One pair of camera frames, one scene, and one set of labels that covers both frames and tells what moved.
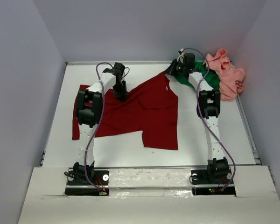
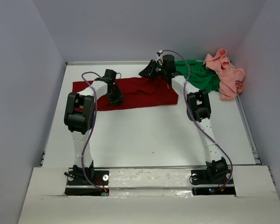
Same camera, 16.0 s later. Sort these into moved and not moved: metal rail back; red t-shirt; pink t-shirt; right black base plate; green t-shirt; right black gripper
Moved: red t-shirt; right black gripper
Not moved: metal rail back; green t-shirt; right black base plate; pink t-shirt
